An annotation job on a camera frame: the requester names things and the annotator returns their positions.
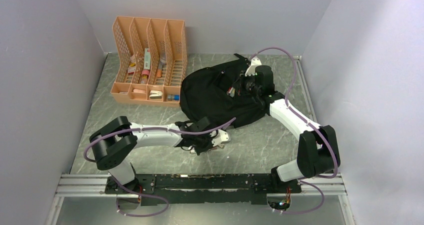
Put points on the black student backpack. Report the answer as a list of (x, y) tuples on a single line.
[(203, 93)]

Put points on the yellow highlighter pen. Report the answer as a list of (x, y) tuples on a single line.
[(232, 92)]

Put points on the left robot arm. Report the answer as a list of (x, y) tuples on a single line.
[(110, 146)]

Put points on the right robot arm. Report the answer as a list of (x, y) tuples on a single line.
[(317, 151)]

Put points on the blue cap item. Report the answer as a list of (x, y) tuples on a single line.
[(173, 97)]

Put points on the white tape dispenser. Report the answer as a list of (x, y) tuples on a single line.
[(155, 95)]

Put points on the orange marker pen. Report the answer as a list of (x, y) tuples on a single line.
[(160, 67)]

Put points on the pink crayon tube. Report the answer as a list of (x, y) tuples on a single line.
[(144, 77)]

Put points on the peach plastic desk organizer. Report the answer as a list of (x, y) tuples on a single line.
[(153, 60)]

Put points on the teal stationery box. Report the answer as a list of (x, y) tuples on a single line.
[(147, 59)]

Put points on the red white staples box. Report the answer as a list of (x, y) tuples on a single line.
[(131, 68)]

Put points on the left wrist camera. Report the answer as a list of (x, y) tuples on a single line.
[(220, 140)]

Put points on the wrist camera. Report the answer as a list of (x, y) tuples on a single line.
[(254, 63), (220, 140)]

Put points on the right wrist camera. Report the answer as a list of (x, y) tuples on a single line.
[(254, 63)]

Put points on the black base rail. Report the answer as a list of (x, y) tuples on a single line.
[(213, 188)]

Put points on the aluminium frame rail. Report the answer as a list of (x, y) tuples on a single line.
[(100, 185)]

